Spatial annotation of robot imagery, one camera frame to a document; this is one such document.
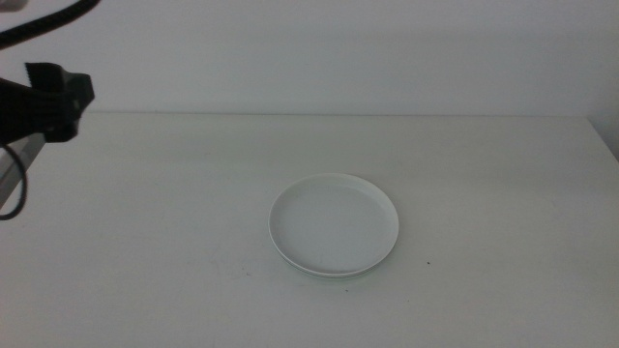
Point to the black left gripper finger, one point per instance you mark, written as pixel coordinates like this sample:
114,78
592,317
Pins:
46,77
72,106

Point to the white shallow bowl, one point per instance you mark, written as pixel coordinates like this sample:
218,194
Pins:
333,224

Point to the pale green shallow bowl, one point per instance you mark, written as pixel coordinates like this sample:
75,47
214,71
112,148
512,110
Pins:
329,277

